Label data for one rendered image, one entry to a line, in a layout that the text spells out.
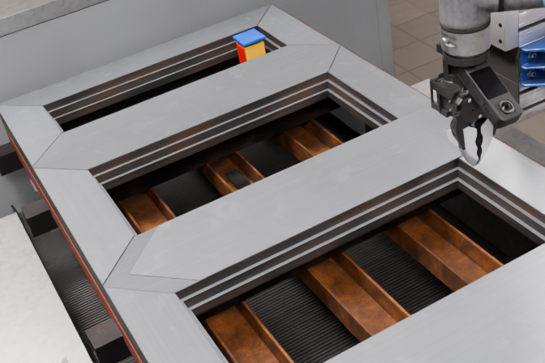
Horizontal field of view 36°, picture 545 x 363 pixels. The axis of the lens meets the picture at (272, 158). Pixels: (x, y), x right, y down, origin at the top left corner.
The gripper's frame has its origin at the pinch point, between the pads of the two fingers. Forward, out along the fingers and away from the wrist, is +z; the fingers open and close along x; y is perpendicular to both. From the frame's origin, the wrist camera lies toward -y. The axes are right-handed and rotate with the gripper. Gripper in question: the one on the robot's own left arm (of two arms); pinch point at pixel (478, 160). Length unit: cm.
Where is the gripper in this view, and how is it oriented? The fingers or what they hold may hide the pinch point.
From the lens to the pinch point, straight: 144.7
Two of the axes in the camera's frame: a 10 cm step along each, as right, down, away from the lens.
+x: -8.7, 3.8, -3.2
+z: 1.6, 8.2, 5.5
